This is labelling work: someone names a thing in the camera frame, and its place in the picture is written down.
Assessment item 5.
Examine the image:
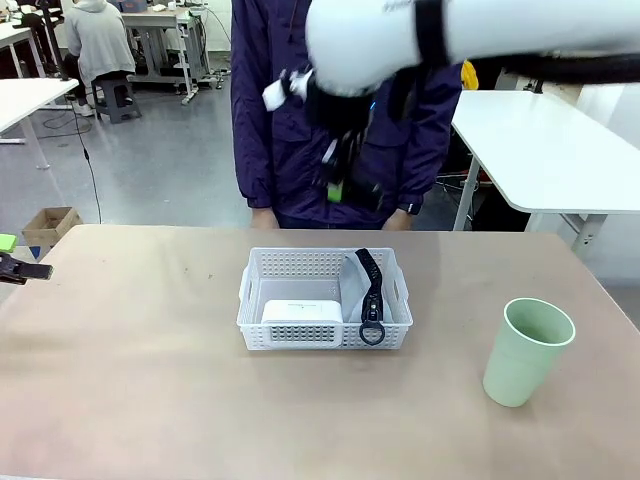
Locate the black floor cable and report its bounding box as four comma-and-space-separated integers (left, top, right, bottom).
72, 82, 104, 225

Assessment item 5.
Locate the person's left forearm navy sleeve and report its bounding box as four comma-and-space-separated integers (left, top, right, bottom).
394, 89, 464, 216

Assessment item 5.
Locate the large white table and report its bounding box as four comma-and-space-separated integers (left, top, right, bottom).
449, 89, 640, 254

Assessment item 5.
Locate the black tripod stand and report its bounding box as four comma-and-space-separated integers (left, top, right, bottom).
37, 0, 71, 84

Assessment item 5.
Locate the white perforated plastic basket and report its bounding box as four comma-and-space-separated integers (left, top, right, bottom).
236, 246, 415, 352

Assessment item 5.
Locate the light green plastic cup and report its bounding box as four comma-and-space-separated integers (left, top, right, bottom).
482, 297, 577, 408

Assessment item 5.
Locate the white rectangular box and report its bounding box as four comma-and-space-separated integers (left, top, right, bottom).
261, 298, 346, 327

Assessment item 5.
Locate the person's right forearm navy sleeve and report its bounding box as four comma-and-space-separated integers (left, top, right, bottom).
232, 99, 279, 211

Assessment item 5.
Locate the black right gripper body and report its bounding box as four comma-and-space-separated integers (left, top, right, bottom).
302, 69, 376, 146

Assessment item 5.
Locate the gray metal workbench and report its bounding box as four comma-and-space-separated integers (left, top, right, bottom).
119, 4, 211, 106

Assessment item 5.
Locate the white table with gray legs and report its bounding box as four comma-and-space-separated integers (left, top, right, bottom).
0, 77, 81, 171

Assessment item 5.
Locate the person in navy jacket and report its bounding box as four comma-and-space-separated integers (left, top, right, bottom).
230, 0, 464, 231

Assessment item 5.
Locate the brown cardboard box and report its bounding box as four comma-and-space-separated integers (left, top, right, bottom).
21, 206, 84, 250

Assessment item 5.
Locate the seated person in gray hoodie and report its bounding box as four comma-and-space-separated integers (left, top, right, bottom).
63, 0, 137, 117

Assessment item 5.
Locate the gray step stool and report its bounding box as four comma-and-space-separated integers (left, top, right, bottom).
91, 73, 143, 125

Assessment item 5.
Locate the black cable conduit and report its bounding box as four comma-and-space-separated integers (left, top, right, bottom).
467, 49, 640, 86

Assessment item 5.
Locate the person's left hand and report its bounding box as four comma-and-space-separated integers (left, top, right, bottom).
383, 208, 415, 232

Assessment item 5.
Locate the person's right hand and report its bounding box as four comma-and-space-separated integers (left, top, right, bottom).
250, 207, 278, 230

